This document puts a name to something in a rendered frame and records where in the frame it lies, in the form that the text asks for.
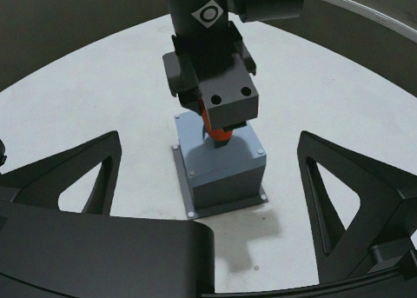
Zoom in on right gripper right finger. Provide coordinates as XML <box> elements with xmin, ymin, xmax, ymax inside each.
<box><xmin>296</xmin><ymin>130</ymin><xmax>417</xmax><ymax>284</ymax></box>

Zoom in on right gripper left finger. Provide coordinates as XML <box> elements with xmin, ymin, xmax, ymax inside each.
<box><xmin>0</xmin><ymin>130</ymin><xmax>122</xmax><ymax>215</ymax></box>

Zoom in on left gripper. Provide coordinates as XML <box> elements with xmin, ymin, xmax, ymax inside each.
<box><xmin>162</xmin><ymin>23</ymin><xmax>256</xmax><ymax>116</ymax></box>

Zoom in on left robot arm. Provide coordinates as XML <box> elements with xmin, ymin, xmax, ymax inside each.
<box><xmin>167</xmin><ymin>0</ymin><xmax>304</xmax><ymax>133</ymax></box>

